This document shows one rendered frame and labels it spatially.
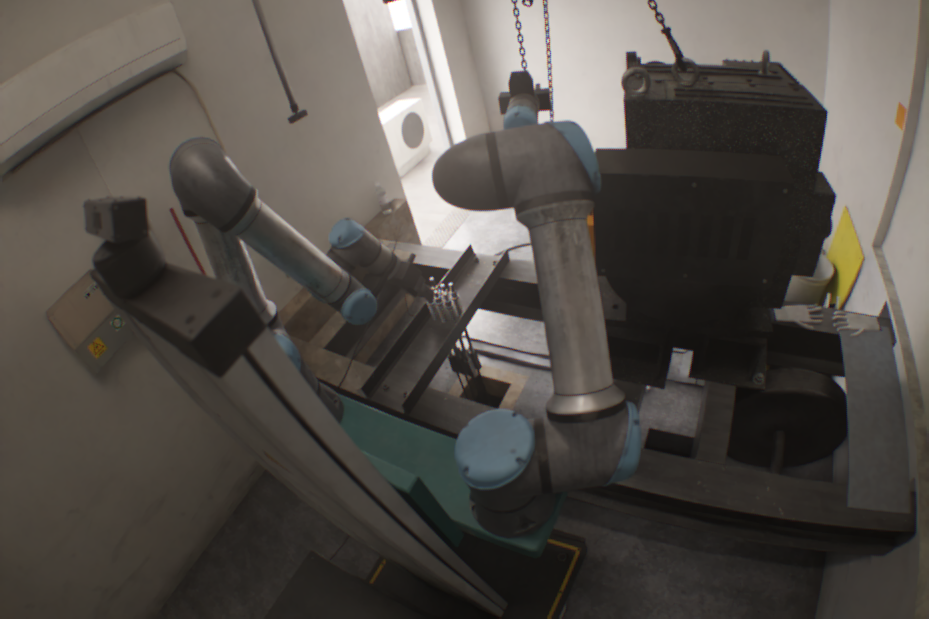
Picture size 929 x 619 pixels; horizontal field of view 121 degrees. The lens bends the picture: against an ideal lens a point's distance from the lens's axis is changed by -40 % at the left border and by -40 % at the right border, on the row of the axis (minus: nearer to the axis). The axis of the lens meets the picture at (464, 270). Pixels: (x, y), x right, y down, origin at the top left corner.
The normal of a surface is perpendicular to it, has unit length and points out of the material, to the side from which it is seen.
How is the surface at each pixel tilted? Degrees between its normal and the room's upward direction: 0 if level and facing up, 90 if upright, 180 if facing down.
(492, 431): 7
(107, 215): 61
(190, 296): 0
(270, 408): 90
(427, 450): 0
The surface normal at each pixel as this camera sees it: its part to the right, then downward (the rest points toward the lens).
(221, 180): 0.62, -0.24
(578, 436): -0.44, 0.00
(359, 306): 0.61, 0.38
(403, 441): -0.22, -0.76
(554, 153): -0.10, -0.01
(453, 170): -0.74, 0.07
